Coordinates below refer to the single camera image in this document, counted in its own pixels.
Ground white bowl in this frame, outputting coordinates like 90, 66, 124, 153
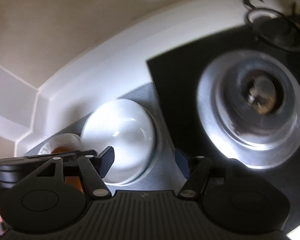
81, 99, 158, 186

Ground grey textured mat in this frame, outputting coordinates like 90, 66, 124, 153
27, 83, 185, 192

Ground orange round plate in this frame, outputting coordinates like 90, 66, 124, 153
51, 146, 83, 192

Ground white floral square plate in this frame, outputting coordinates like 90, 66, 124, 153
38, 133, 82, 155

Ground black glass gas stove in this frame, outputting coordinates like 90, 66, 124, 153
147, 25, 300, 233

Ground black pan support grate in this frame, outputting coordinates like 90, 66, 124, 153
242, 0, 300, 53

